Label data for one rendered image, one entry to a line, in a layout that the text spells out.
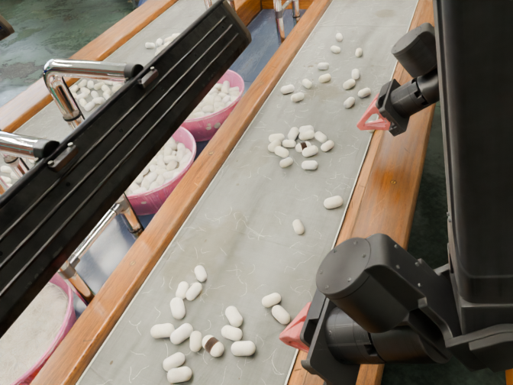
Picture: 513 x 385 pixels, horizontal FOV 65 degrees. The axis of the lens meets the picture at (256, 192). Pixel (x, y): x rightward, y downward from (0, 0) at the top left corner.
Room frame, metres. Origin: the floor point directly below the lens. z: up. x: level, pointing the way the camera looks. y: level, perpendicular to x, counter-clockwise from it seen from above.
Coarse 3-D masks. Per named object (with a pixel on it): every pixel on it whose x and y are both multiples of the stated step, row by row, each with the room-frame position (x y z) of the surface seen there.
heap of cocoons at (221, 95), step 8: (216, 88) 1.07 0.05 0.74; (224, 88) 1.05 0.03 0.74; (232, 88) 1.04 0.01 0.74; (208, 96) 1.03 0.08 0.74; (216, 96) 1.01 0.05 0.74; (224, 96) 1.01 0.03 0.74; (232, 96) 0.99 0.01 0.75; (200, 104) 0.99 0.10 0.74; (208, 104) 1.00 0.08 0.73; (216, 104) 0.98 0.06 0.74; (224, 104) 0.98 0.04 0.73; (192, 112) 0.97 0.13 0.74; (200, 112) 0.95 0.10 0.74; (208, 112) 0.96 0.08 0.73; (200, 128) 0.90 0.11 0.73; (208, 128) 0.90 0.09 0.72
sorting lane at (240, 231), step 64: (384, 0) 1.43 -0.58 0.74; (384, 64) 1.00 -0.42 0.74; (256, 128) 0.83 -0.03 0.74; (320, 128) 0.77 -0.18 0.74; (256, 192) 0.60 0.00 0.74; (320, 192) 0.57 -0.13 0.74; (192, 256) 0.48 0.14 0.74; (256, 256) 0.44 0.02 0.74; (320, 256) 0.42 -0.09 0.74; (128, 320) 0.37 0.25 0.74; (192, 320) 0.34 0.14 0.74; (256, 320) 0.32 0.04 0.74; (128, 384) 0.26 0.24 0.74; (192, 384) 0.24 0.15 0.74; (256, 384) 0.23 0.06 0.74
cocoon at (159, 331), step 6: (162, 324) 0.34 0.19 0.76; (168, 324) 0.34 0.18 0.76; (150, 330) 0.33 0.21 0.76; (156, 330) 0.33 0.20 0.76; (162, 330) 0.33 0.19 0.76; (168, 330) 0.33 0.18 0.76; (174, 330) 0.33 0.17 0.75; (156, 336) 0.32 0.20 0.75; (162, 336) 0.32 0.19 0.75; (168, 336) 0.32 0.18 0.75
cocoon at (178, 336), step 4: (184, 324) 0.33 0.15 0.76; (188, 324) 0.33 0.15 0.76; (180, 328) 0.32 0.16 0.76; (184, 328) 0.32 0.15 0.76; (188, 328) 0.32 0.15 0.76; (192, 328) 0.32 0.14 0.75; (176, 332) 0.32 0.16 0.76; (180, 332) 0.32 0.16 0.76; (184, 332) 0.32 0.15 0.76; (188, 332) 0.32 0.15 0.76; (172, 336) 0.31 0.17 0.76; (176, 336) 0.31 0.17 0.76; (180, 336) 0.31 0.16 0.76; (184, 336) 0.31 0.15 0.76; (188, 336) 0.31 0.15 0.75; (172, 340) 0.31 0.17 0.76; (176, 340) 0.31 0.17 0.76; (180, 340) 0.31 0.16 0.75; (176, 344) 0.31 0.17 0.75
